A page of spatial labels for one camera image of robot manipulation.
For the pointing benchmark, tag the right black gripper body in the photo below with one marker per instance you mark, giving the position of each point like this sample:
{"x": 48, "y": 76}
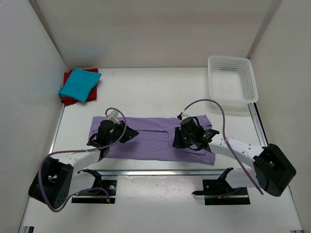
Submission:
{"x": 192, "y": 138}

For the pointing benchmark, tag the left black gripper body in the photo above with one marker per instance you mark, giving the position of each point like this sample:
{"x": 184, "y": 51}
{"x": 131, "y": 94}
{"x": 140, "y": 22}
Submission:
{"x": 117, "y": 130}

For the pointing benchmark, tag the lavender cloth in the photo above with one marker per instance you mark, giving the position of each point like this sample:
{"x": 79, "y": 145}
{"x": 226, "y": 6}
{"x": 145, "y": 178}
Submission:
{"x": 155, "y": 142}

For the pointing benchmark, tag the red t shirt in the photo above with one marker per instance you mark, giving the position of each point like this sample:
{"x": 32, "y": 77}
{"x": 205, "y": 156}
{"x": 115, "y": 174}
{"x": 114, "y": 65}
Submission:
{"x": 70, "y": 101}

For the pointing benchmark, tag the teal t shirt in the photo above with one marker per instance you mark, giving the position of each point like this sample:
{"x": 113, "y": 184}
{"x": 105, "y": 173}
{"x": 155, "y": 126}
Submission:
{"x": 79, "y": 84}

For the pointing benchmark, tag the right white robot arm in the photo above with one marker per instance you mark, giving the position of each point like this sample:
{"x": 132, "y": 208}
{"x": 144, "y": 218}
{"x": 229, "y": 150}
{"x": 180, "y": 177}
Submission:
{"x": 264, "y": 167}

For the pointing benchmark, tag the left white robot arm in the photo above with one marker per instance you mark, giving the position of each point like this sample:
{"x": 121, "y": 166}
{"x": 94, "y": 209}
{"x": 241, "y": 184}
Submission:
{"x": 66, "y": 173}

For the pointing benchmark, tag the white plastic basket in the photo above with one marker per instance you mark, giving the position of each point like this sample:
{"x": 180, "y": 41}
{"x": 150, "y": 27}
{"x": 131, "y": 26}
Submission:
{"x": 231, "y": 80}

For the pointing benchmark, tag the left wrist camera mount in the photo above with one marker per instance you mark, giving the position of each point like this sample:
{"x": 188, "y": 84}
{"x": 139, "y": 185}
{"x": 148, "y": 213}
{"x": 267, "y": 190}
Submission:
{"x": 113, "y": 116}

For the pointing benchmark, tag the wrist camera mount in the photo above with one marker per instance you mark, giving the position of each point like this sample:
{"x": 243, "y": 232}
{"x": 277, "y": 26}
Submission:
{"x": 113, "y": 116}
{"x": 182, "y": 116}

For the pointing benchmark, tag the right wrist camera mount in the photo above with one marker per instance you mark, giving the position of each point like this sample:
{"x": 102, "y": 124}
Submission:
{"x": 182, "y": 116}

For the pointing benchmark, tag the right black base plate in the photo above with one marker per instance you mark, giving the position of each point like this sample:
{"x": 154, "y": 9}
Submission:
{"x": 219, "y": 192}

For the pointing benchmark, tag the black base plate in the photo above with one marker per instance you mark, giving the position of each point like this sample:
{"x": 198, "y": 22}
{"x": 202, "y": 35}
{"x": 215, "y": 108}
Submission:
{"x": 219, "y": 192}
{"x": 109, "y": 184}

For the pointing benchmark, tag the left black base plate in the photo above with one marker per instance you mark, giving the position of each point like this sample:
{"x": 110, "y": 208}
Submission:
{"x": 109, "y": 184}

